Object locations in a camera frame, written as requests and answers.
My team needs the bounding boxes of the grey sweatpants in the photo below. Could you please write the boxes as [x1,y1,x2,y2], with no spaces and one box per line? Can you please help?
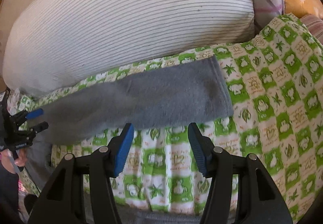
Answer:
[25,55,234,224]

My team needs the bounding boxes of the black left sleeve forearm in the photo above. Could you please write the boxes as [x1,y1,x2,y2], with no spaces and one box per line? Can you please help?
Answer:
[1,164,24,223]

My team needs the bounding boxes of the person's left hand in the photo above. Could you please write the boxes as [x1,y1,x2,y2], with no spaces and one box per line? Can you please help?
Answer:
[1,149,27,174]

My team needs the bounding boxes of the white striped large pillow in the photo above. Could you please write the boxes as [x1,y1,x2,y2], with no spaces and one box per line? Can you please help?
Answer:
[1,0,254,97]

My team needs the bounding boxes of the green frog patterned bedsheet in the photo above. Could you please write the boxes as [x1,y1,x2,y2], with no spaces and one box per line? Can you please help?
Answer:
[7,13,323,224]

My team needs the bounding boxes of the striped maroon pillow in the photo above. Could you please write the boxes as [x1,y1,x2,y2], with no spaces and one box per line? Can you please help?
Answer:
[301,14,323,44]

